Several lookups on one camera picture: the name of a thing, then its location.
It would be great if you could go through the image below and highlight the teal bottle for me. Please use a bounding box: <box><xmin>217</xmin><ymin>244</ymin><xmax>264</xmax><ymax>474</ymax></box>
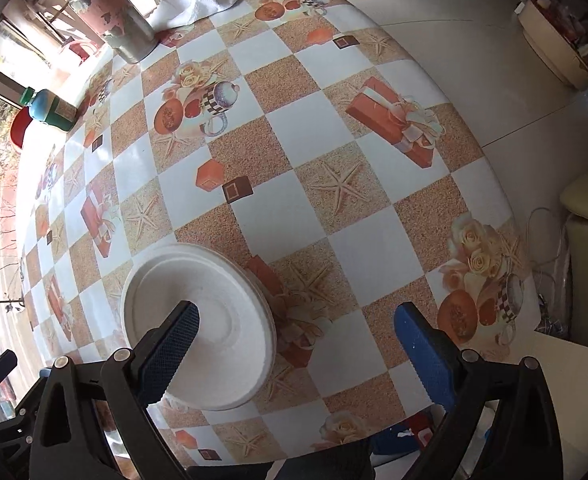
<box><xmin>28</xmin><ymin>89</ymin><xmax>79</xmax><ymax>133</ymax></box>

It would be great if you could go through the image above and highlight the red plastic stool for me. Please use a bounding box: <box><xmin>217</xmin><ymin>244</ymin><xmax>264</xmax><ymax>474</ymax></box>
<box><xmin>10</xmin><ymin>107</ymin><xmax>37</xmax><ymax>151</ymax></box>

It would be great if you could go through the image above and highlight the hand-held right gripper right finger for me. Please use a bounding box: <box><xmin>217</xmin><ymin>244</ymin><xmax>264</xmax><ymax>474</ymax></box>
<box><xmin>394</xmin><ymin>302</ymin><xmax>564</xmax><ymax>480</ymax></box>

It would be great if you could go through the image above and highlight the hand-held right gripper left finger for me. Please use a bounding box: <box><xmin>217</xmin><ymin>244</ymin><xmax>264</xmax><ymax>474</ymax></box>
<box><xmin>28</xmin><ymin>300</ymin><xmax>201</xmax><ymax>480</ymax></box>

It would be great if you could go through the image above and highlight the white crumpled tissue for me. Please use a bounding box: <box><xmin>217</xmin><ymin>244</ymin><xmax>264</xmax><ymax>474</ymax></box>
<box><xmin>149</xmin><ymin>0</ymin><xmax>252</xmax><ymax>31</ymax></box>

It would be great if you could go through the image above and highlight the checkered printed tablecloth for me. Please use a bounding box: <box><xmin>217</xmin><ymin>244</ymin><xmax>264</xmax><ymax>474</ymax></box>
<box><xmin>16</xmin><ymin>0</ymin><xmax>545</xmax><ymax>468</ymax></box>

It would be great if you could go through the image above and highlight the white cable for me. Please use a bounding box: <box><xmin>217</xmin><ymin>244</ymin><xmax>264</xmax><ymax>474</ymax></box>
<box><xmin>524</xmin><ymin>206</ymin><xmax>572</xmax><ymax>273</ymax></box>

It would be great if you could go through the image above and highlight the round white table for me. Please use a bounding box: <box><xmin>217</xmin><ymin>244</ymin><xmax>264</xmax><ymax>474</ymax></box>
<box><xmin>516</xmin><ymin>0</ymin><xmax>588</xmax><ymax>92</ymax></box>

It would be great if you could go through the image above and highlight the metal cup with pink print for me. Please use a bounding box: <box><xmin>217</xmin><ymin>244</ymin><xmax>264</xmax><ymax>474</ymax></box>
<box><xmin>54</xmin><ymin>0</ymin><xmax>157</xmax><ymax>63</ymax></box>

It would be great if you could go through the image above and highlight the blue plastic item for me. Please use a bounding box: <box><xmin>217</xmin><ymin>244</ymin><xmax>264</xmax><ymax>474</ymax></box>
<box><xmin>374</xmin><ymin>412</ymin><xmax>437</xmax><ymax>456</ymax></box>

